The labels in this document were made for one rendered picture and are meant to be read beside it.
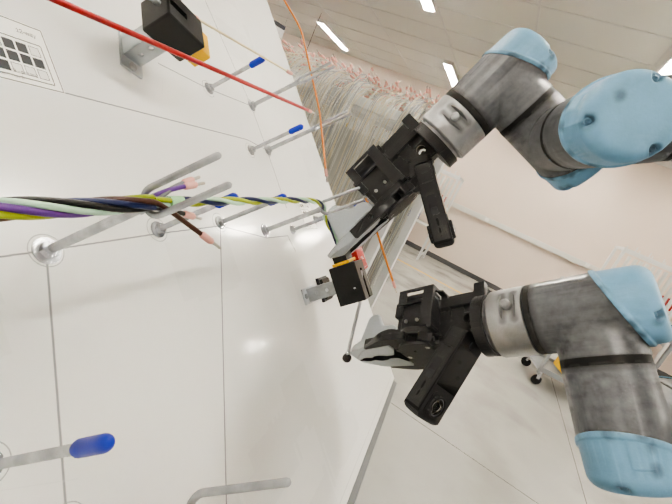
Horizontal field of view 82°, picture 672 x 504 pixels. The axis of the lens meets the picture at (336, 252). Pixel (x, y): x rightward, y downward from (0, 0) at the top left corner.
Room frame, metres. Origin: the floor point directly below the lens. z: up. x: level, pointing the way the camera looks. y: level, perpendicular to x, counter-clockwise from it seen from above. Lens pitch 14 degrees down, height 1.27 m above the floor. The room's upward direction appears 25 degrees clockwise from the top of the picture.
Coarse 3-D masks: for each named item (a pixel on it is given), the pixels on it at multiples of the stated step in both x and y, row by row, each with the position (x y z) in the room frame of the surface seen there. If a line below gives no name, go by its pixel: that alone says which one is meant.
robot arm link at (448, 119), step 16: (448, 96) 0.52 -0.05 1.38; (432, 112) 0.52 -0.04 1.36; (448, 112) 0.51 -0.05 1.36; (464, 112) 0.50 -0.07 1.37; (432, 128) 0.51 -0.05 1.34; (448, 128) 0.50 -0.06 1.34; (464, 128) 0.50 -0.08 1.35; (480, 128) 0.51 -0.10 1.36; (448, 144) 0.51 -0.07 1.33; (464, 144) 0.51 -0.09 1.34
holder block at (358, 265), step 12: (348, 264) 0.52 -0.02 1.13; (360, 264) 0.54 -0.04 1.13; (336, 276) 0.52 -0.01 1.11; (348, 276) 0.52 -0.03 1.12; (360, 276) 0.52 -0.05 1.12; (336, 288) 0.52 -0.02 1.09; (348, 288) 0.52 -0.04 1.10; (360, 288) 0.51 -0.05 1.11; (348, 300) 0.51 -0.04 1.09; (360, 300) 0.51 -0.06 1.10
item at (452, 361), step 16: (448, 336) 0.43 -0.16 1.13; (464, 336) 0.42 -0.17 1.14; (448, 352) 0.42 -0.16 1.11; (464, 352) 0.43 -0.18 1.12; (480, 352) 0.44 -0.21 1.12; (432, 368) 0.41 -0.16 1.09; (448, 368) 0.41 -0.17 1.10; (464, 368) 0.43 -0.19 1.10; (416, 384) 0.41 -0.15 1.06; (432, 384) 0.40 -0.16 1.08; (448, 384) 0.41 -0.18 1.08; (416, 400) 0.40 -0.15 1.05; (432, 400) 0.40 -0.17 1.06; (448, 400) 0.41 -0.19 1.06; (432, 416) 0.39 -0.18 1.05
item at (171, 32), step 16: (144, 0) 0.37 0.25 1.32; (160, 0) 0.36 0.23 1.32; (176, 0) 0.37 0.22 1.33; (144, 16) 0.36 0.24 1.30; (160, 16) 0.35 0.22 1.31; (176, 16) 0.36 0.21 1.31; (192, 16) 0.39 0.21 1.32; (144, 32) 0.37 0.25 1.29; (160, 32) 0.36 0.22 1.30; (176, 32) 0.37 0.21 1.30; (192, 32) 0.38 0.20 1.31; (128, 48) 0.37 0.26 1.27; (144, 48) 0.38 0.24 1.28; (176, 48) 0.38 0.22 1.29; (192, 48) 0.38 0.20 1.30; (128, 64) 0.38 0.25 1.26; (144, 64) 0.39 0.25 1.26
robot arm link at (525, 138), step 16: (544, 96) 0.49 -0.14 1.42; (560, 96) 0.50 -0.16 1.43; (528, 112) 0.49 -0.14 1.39; (544, 112) 0.49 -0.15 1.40; (512, 128) 0.51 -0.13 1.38; (528, 128) 0.50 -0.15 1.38; (512, 144) 0.53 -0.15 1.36; (528, 144) 0.50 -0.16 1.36; (528, 160) 0.52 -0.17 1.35; (544, 160) 0.47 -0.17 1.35; (544, 176) 0.52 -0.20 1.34; (560, 176) 0.49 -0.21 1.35; (576, 176) 0.49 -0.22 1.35; (592, 176) 0.49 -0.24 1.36
